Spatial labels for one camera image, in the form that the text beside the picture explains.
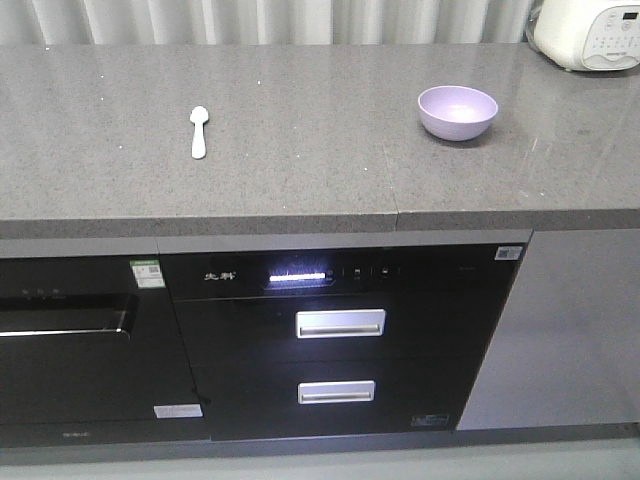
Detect white rice cooker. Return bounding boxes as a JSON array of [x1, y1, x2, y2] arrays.
[[526, 0, 639, 71]]

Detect black built-in dishwasher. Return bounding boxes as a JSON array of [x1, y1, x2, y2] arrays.
[[1, 255, 207, 447]]

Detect lower silver drawer handle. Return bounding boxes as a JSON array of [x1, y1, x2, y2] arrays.
[[297, 380, 376, 405]]

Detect black disinfection cabinet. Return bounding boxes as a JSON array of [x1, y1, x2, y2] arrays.
[[161, 243, 524, 441]]

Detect silver drawer handle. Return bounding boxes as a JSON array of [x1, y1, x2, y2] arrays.
[[297, 380, 376, 405], [295, 308, 386, 339]]

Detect upper silver drawer handle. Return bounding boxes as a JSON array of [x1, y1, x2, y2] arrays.
[[295, 308, 386, 339]]

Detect white pleated curtain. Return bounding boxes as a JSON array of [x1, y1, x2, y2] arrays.
[[1, 0, 532, 45]]

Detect grey cabinet door panel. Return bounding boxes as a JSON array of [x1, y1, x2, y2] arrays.
[[459, 229, 639, 430]]

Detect pale green plastic spoon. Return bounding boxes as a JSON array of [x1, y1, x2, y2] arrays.
[[189, 106, 209, 159]]

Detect lavender plastic bowl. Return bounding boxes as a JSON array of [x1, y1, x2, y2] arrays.
[[417, 85, 499, 141]]

